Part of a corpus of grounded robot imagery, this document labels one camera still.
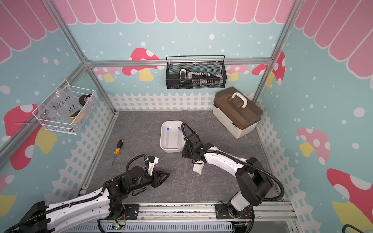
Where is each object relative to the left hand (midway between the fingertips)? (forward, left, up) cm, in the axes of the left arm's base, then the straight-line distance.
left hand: (168, 177), depth 76 cm
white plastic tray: (+30, +2, -10) cm, 32 cm away
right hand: (+15, -8, -1) cm, 17 cm away
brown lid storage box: (+45, -43, +5) cm, 62 cm away
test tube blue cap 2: (+40, -3, -9) cm, 41 cm away
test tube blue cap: (+32, +5, -9) cm, 34 cm away
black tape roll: (+34, +48, +24) cm, 64 cm away
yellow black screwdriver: (+24, +37, -9) cm, 45 cm away
